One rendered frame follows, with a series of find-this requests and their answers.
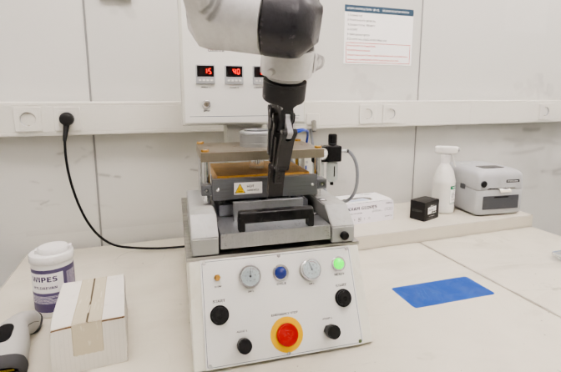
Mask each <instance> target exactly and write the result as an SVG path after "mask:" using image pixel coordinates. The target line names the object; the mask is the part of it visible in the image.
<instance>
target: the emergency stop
mask: <svg viewBox="0 0 561 372"><path fill-rule="evenodd" d="M276 338H277V340H278V342H279V343H280V344H281V345H283V346H285V347H290V346H292V345H293V344H295V343H296V341H297V339H298V330H297V328H296V327H295V326H294V325H293V324H290V323H284V324H282V325H281V326H280V327H279V328H278V330H277V332H276Z"/></svg>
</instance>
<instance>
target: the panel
mask: <svg viewBox="0 0 561 372"><path fill-rule="evenodd" d="M337 258H340V259H342V260H343V262H344V266H343V268H342V269H337V268H335V266H334V260H335V259H337ZM305 259H316V260H317V261H318V262H319V263H320V265H321V274H320V276H319V277H318V278H317V279H314V280H308V279H305V278H304V277H303V276H302V275H301V264H302V262H303V261H304V260H305ZM246 265H254V266H255V267H257V268H258V269H259V271H260V274H261V278H260V282H259V283H258V284H257V285H256V286H255V287H253V288H246V287H245V286H243V285H242V284H241V283H240V281H239V273H240V271H241V269H242V268H243V267H245V266H246ZM280 266H282V267H284V268H285V269H286V277H285V278H283V279H278V278H276V276H275V270H276V268H277V267H280ZM200 284H201V299H202V315H203V330H204V345H205V371H209V370H214V369H223V368H228V367H233V366H238V365H243V364H252V363H257V362H261V361H267V360H272V359H280V358H285V357H291V356H295V355H300V354H309V353H314V352H319V351H324V350H329V349H338V348H343V347H347V346H353V345H358V344H364V339H363V334H362V328H361V318H360V312H359V307H358V301H357V296H356V285H355V280H354V274H353V268H352V262H351V252H350V246H349V245H345V246H336V247H328V248H320V249H304V250H297V251H288V252H279V253H272V254H257V255H248V256H240V257H232V258H223V259H208V260H200ZM342 290H345V291H347V292H349V293H350V295H351V302H350V303H349V304H348V305H341V304H339V303H338V301H337V295H338V293H339V292H340V291H342ZM218 307H223V308H225V309H226V310H227V313H228V317H227V320H226V321H225V322H224V323H222V324H217V323H216V322H215V321H214V320H213V319H212V313H213V311H214V309H216V308H218ZM284 323H290V324H293V325H294V326H295V327H296V328H297V330H298V339H297V341H296V343H295V344H293V345H292V346H290V347H285V346H283V345H281V344H280V343H279V342H278V340H277V338H276V332H277V330H278V328H279V327H280V326H281V325H282V324H284ZM329 324H335V325H337V326H338V327H339V328H340V330H341V335H340V337H339V338H338V339H330V338H328V337H327V336H326V334H325V332H324V328H325V326H326V325H329ZM241 338H247V339H249V340H250V342H251V343H252V350H251V352H249V354H241V353H240V352H239V350H238V349H237V343H238V341H239V339H241Z"/></svg>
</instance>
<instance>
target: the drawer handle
mask: <svg viewBox="0 0 561 372"><path fill-rule="evenodd" d="M294 219H306V224H307V225H308V226H314V209H313V207H312V206H311V205H302V206H290V207H279V208H268V209H246V210H239V211H238V217H237V222H238V230H239V232H240V233H242V232H245V224H253V223H264V222H274V221H284V220H294Z"/></svg>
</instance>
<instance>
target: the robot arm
mask: <svg viewBox="0 0 561 372"><path fill-rule="evenodd" d="M183 1H184V6H185V11H186V18H187V26H188V29H189V31H190V33H191V35H192V36H193V38H194V39H195V41H196V42H197V44H198V45H199V46H200V47H202V48H207V49H209V50H225V51H231V52H238V53H251V54H257V55H261V59H260V72H261V74H262V75H264V77H263V89H262V98H263V99H264V100H265V101H266V102H267V103H270V104H268V106H267V108H268V145H267V154H268V155H270V157H269V161H270V162H269V164H268V178H267V188H266V193H267V196H268V198H270V197H282V195H283V188H284V179H285V171H286V170H289V166H290V162H291V155H292V150H293V146H294V142H295V139H296V136H297V134H298V131H297V129H296V128H293V123H294V122H295V118H296V115H295V113H294V110H293V109H294V107H295V106H297V105H300V104H302V103H304V101H305V97H306V85H307V81H306V80H307V79H309V78H310V77H311V75H312V73H314V72H315V71H317V70H319V69H321V68H323V66H324V62H325V57H324V56H321V55H320V54H318V53H315V48H314V46H315V45H316V44H317V43H319V37H320V30H321V20H322V14H323V6H322V5H321V3H320V0H183Z"/></svg>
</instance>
